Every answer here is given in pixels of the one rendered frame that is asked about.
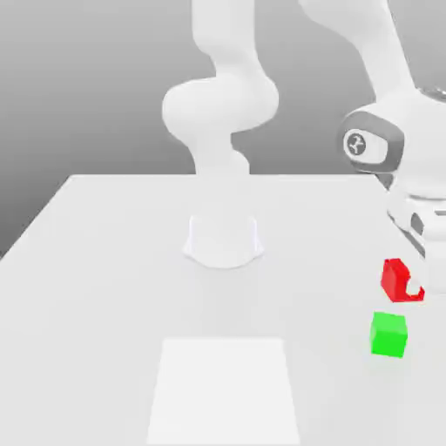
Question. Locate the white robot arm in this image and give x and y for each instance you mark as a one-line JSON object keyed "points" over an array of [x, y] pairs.
{"points": [[223, 104]]}

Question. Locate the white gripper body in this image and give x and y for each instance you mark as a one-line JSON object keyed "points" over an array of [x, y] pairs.
{"points": [[435, 251]]}

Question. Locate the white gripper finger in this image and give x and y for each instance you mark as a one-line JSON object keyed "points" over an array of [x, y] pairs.
{"points": [[415, 286]]}

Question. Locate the small red cube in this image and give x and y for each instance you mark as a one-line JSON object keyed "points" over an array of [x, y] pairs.
{"points": [[394, 281]]}

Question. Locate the small green cube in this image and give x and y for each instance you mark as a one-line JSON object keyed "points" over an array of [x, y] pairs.
{"points": [[387, 335]]}

